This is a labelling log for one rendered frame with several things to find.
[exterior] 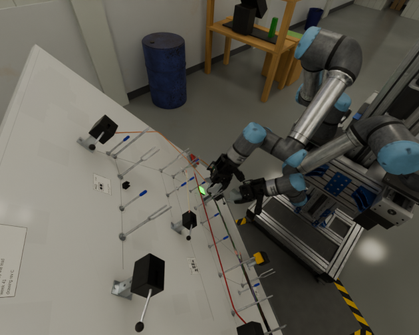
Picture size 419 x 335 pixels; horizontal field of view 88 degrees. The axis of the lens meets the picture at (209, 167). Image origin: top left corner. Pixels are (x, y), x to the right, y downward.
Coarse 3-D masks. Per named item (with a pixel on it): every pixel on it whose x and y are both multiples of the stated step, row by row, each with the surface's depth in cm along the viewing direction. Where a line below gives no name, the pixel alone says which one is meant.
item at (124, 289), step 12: (144, 264) 39; (156, 264) 40; (132, 276) 39; (144, 276) 37; (156, 276) 38; (120, 288) 40; (132, 288) 36; (144, 288) 36; (156, 288) 37; (144, 312) 34
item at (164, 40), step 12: (156, 36) 278; (168, 36) 280; (180, 36) 283; (144, 48) 264; (156, 48) 256; (168, 48) 258; (180, 48) 266; (156, 60) 267; (168, 60) 267; (180, 60) 277; (156, 72) 279; (168, 72) 278; (180, 72) 288; (156, 84) 293; (168, 84) 291; (180, 84) 301; (156, 96) 309; (168, 96) 305; (180, 96) 314; (168, 108) 320
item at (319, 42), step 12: (312, 36) 77; (324, 36) 75; (336, 36) 74; (300, 48) 80; (312, 48) 77; (324, 48) 75; (336, 48) 73; (312, 60) 80; (324, 60) 77; (312, 72) 88; (324, 72) 93; (312, 84) 100; (300, 96) 118; (312, 96) 111
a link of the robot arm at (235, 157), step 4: (232, 148) 79; (228, 152) 81; (232, 152) 79; (236, 152) 78; (228, 156) 80; (232, 156) 79; (236, 156) 78; (240, 156) 78; (232, 160) 80; (236, 160) 79; (240, 160) 80; (244, 160) 81
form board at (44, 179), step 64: (64, 64) 68; (0, 128) 40; (64, 128) 52; (128, 128) 79; (0, 192) 34; (64, 192) 43; (128, 192) 59; (192, 192) 95; (64, 256) 36; (128, 256) 47; (192, 256) 67; (0, 320) 26; (64, 320) 31; (128, 320) 39; (192, 320) 52; (256, 320) 77
